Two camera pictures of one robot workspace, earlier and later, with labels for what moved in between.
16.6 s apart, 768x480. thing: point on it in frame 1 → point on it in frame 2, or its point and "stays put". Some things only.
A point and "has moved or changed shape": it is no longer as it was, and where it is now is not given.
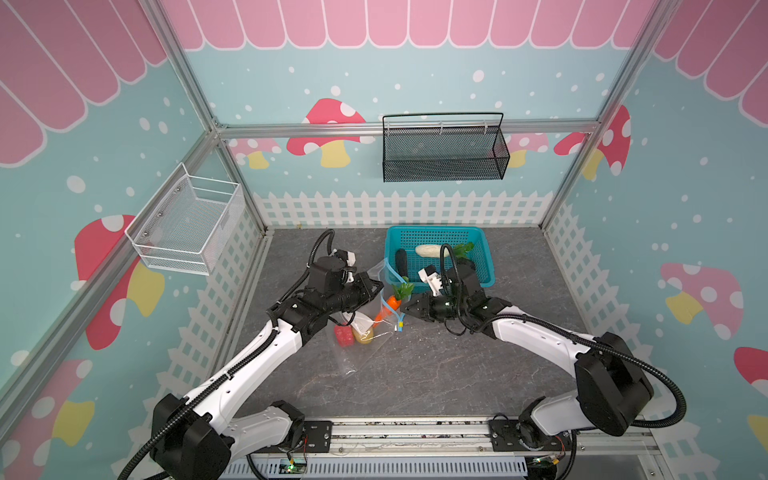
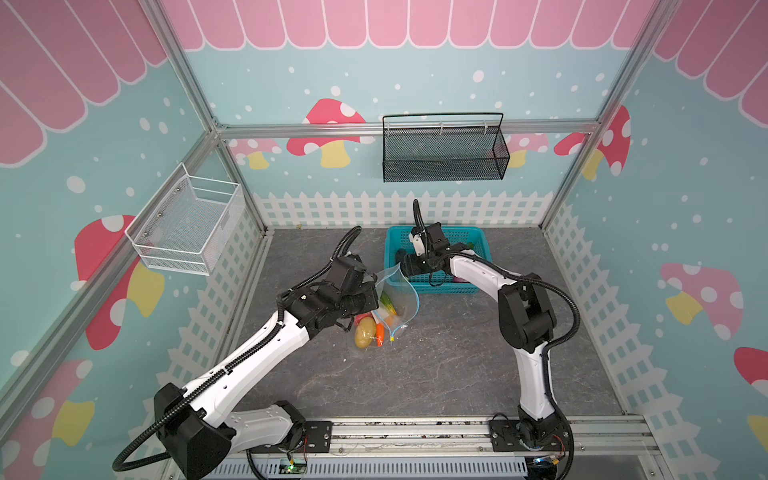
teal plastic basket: [409, 249] stays put
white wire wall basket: [188, 223] stays put
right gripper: [424, 306] → [410, 264]
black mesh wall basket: [444, 154] stays put
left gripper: [363, 281] stays put
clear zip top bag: [351, 345] has moved or changed shape
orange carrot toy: [394, 302] → [380, 334]
